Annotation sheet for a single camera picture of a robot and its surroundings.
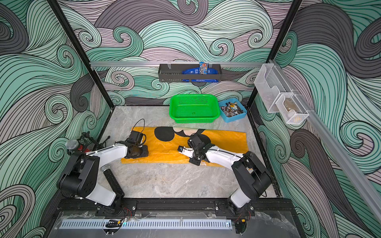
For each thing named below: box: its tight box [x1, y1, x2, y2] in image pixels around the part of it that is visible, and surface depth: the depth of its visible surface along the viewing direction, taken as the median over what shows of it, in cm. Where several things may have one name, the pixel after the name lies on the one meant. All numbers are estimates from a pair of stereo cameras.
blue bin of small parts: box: [219, 98, 248, 123], surface depth 120 cm
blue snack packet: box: [181, 61, 219, 83], surface depth 93 cm
